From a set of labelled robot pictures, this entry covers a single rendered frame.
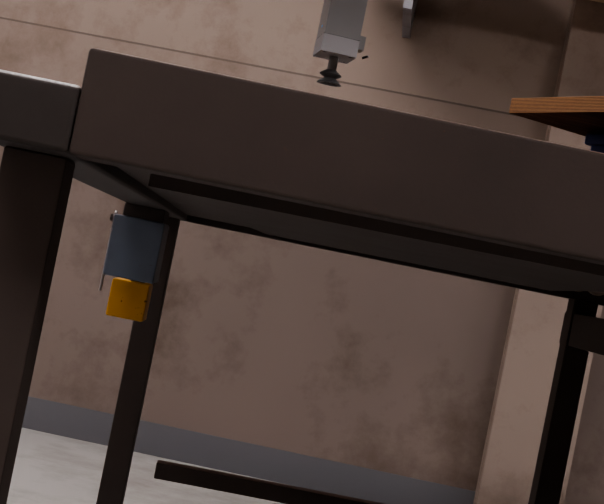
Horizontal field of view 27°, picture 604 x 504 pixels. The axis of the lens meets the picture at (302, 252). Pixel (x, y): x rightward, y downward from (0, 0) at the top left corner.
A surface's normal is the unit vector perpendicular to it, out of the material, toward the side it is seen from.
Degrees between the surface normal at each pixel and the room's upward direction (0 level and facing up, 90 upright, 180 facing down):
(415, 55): 90
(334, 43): 90
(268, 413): 90
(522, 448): 90
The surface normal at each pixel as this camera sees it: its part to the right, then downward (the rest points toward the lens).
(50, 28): -0.07, -0.03
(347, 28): 0.16, 0.02
